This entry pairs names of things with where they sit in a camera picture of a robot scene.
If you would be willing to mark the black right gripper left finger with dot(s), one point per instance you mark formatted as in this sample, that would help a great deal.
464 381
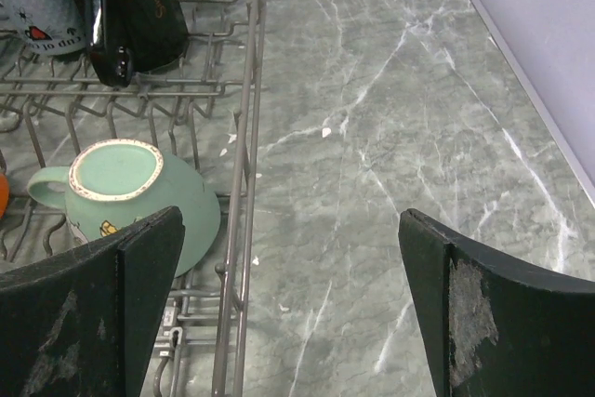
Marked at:
83 322

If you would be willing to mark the light blue printed mug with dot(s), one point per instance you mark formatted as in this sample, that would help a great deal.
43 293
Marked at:
47 27

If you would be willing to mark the grey wire dish rack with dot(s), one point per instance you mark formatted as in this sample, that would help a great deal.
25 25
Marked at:
204 109

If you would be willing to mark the black glossy mug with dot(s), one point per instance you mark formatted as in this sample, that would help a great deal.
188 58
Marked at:
124 37

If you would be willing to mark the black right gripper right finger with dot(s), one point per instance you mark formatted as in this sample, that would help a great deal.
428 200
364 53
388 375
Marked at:
493 324

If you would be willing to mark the orange mug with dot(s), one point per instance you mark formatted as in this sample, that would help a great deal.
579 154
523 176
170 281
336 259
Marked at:
4 193

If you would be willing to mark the mint green ceramic mug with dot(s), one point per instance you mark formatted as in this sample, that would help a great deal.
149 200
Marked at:
116 182

